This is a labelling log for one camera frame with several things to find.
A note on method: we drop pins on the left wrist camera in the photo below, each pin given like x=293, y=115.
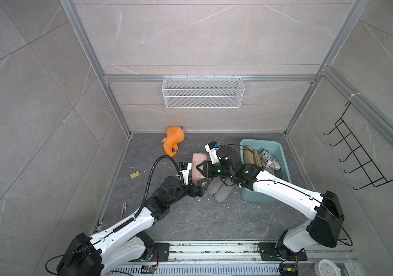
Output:
x=184, y=172

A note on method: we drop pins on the gold binder clip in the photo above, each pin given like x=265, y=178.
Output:
x=135, y=175

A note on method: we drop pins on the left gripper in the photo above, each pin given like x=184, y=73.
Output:
x=199, y=191

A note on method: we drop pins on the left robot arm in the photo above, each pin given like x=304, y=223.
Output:
x=99, y=254

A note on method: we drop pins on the pink white clock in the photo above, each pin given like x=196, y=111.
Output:
x=326, y=267

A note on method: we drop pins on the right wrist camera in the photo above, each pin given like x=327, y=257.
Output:
x=212, y=148

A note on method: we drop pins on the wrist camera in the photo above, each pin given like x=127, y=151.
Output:
x=184, y=172
x=212, y=148

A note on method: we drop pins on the teal plastic storage box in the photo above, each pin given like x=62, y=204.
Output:
x=275, y=149

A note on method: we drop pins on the metal base rail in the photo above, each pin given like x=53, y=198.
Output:
x=233, y=258

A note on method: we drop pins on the tan fabric case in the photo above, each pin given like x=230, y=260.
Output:
x=248, y=155
x=256, y=159

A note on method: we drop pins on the black wire hook rack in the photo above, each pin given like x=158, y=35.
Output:
x=357, y=151

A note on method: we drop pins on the wooden clothes peg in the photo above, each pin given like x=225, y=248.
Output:
x=124, y=209

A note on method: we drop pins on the pink case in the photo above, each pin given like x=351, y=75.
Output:
x=197, y=164

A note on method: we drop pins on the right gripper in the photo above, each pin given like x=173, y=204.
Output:
x=208, y=172

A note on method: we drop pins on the orange plush whale toy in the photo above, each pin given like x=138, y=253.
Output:
x=174, y=135

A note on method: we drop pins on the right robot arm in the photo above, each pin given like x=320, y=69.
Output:
x=323, y=210

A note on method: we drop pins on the newspaper print case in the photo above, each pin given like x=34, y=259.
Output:
x=269, y=162

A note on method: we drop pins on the white wire mesh basket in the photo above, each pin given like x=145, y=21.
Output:
x=203, y=92

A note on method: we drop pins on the grey fabric glasses case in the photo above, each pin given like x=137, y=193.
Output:
x=214, y=185

